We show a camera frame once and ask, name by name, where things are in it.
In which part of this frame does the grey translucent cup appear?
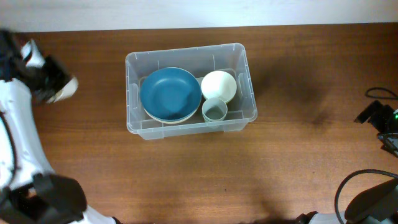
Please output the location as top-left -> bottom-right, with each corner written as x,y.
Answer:
201,98 -> 228,122

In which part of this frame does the white small bowl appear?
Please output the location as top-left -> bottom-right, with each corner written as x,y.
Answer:
200,70 -> 237,103

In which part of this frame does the dark blue large bowl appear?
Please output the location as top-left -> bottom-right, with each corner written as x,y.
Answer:
140,67 -> 201,118

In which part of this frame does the cream cup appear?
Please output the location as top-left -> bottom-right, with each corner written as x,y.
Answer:
46,77 -> 78,103

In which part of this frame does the clear plastic storage bin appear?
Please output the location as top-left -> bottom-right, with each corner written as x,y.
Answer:
125,43 -> 258,140

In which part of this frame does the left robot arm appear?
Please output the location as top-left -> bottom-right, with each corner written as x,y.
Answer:
1,29 -> 118,224

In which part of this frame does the cream large bowl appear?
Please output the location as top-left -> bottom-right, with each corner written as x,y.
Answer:
144,107 -> 199,124

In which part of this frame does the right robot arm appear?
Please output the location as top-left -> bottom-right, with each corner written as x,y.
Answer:
294,100 -> 397,224

